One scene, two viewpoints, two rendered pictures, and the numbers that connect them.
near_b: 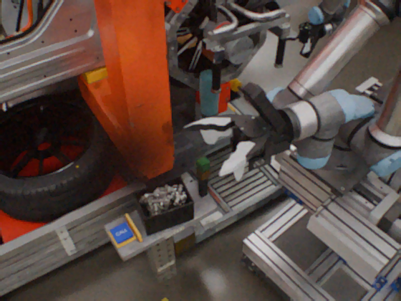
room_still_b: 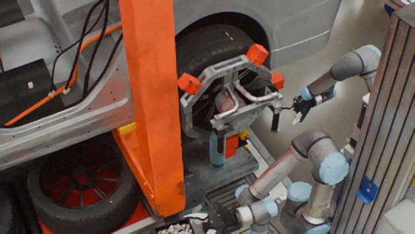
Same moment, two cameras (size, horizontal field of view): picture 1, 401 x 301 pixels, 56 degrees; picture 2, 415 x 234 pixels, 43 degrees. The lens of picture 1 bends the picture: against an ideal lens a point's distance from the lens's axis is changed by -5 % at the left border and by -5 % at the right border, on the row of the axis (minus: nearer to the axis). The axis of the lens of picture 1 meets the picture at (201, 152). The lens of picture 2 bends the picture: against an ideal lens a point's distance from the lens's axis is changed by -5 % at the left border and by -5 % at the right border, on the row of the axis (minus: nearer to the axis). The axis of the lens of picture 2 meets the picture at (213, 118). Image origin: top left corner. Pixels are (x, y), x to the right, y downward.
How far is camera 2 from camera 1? 140 cm
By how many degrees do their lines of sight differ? 3
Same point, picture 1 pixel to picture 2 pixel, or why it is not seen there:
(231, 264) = not seen: outside the picture
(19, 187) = (67, 215)
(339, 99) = (267, 206)
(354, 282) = not seen: outside the picture
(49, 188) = (90, 217)
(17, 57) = (70, 120)
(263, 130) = (221, 224)
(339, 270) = not seen: outside the picture
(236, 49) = (238, 121)
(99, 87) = (129, 138)
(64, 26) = (106, 97)
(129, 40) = (156, 139)
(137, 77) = (160, 158)
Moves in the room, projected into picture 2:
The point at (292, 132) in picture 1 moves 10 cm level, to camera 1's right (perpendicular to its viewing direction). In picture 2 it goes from (238, 224) to (264, 225)
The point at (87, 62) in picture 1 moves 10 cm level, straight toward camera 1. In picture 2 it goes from (121, 120) to (123, 133)
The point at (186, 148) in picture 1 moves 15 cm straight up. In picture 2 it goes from (197, 189) to (196, 173)
